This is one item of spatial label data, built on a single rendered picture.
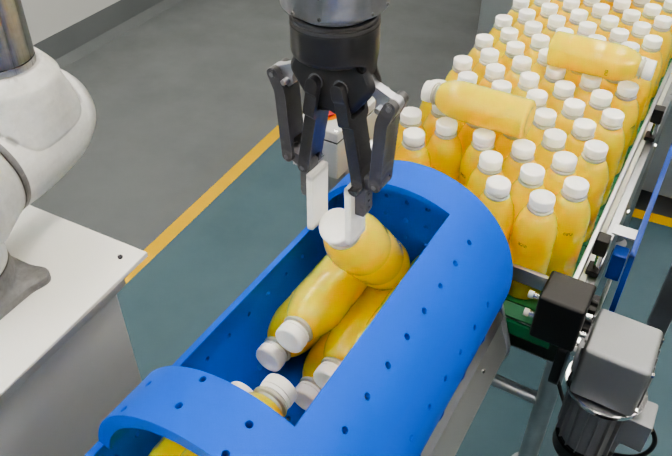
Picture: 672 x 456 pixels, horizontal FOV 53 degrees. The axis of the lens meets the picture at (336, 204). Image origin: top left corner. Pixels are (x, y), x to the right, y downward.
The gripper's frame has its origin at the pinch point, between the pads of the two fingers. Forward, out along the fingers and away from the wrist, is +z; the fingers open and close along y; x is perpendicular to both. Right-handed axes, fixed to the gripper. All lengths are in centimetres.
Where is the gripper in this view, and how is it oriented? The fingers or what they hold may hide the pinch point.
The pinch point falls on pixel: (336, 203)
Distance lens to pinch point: 67.5
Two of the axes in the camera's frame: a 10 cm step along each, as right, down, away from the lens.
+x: 5.3, -5.3, 6.6
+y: 8.5, 3.3, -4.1
